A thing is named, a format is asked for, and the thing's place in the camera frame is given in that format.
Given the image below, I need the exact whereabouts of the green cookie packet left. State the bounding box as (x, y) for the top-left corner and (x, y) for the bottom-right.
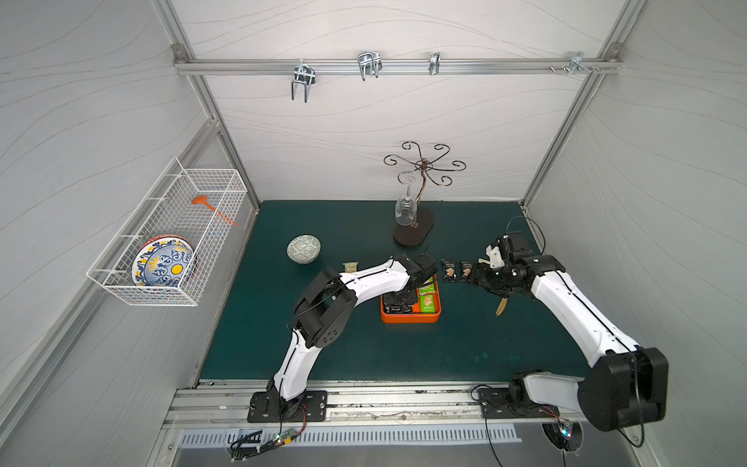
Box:
(418, 294), (438, 314)

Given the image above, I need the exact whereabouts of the clear wine glass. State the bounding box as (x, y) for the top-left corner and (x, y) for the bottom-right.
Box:
(395, 171), (420, 228)

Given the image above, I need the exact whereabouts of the green cookie packet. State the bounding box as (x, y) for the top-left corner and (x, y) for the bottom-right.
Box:
(418, 294), (438, 314)
(417, 279), (437, 296)

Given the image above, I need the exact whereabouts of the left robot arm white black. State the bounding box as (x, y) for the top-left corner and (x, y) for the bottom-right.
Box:
(267, 253), (438, 416)

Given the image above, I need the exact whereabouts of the colourful patterned plate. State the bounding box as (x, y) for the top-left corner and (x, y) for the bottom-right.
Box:
(132, 235), (195, 287)

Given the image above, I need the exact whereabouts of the metal hook right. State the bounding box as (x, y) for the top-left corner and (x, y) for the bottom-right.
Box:
(549, 53), (600, 76)

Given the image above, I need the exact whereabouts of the orange storage box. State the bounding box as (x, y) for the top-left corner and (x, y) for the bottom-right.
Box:
(381, 276), (442, 324)

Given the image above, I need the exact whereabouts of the white wire basket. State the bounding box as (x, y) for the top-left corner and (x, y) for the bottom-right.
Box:
(87, 159), (247, 307)

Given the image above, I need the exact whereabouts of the metal hook middle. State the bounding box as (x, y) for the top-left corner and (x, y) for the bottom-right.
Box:
(357, 52), (383, 81)

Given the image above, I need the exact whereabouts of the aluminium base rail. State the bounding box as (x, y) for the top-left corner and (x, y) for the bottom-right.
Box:
(162, 380), (643, 430)

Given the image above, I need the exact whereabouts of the metal hook left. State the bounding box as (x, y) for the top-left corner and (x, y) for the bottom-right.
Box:
(291, 63), (316, 103)

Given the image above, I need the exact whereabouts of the cream cookie packet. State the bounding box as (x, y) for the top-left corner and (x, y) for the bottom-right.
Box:
(342, 262), (358, 274)

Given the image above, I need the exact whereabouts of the golden knife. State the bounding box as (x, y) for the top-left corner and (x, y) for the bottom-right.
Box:
(495, 298), (508, 316)

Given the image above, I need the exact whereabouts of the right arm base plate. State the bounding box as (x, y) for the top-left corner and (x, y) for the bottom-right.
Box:
(470, 384), (560, 420)

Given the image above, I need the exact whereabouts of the black cookie packet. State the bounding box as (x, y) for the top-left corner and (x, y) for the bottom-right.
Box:
(460, 261), (474, 282)
(442, 260), (458, 282)

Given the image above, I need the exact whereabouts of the aluminium top rail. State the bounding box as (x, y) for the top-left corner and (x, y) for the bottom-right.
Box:
(175, 56), (624, 78)

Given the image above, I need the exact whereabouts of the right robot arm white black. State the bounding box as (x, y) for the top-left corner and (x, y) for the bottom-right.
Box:
(471, 255), (669, 432)

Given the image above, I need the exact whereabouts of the cable bundle with board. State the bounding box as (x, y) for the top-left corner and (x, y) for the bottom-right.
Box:
(226, 402), (309, 462)

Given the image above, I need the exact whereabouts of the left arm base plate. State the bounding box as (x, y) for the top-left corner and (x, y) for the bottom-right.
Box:
(246, 389), (328, 423)

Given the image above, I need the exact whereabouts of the white vent grille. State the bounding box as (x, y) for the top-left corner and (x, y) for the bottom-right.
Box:
(179, 422), (521, 451)

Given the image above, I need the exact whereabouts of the orange spatula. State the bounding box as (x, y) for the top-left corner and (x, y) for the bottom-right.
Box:
(192, 196), (237, 226)

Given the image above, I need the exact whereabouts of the green patterned bowl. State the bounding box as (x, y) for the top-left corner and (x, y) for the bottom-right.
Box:
(286, 235), (321, 265)

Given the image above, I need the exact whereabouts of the metal hook small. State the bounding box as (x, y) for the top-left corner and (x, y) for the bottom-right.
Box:
(428, 52), (441, 76)

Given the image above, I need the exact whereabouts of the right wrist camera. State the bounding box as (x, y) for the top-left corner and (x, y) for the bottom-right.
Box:
(486, 232), (535, 270)

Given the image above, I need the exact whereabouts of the green cookie packet right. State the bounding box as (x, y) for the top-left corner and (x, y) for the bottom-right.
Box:
(417, 279), (437, 296)

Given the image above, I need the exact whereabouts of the metal glass holder stand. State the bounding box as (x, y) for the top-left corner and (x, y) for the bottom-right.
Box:
(383, 141), (467, 248)

